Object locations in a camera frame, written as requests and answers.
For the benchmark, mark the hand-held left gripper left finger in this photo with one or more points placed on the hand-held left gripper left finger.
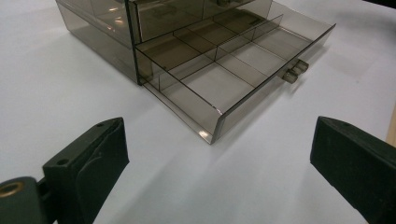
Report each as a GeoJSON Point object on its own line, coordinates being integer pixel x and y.
{"type": "Point", "coordinates": [90, 168]}

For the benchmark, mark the smoky transparent acrylic drawer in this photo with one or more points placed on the smoky transparent acrylic drawer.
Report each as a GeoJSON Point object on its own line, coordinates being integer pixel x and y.
{"type": "Point", "coordinates": [218, 84]}

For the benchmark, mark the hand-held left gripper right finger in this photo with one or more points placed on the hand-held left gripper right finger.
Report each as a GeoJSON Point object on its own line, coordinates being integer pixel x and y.
{"type": "Point", "coordinates": [358, 161]}

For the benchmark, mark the smoky transparent drawer cabinet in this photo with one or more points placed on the smoky transparent drawer cabinet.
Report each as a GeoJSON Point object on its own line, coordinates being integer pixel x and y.
{"type": "Point", "coordinates": [102, 34]}

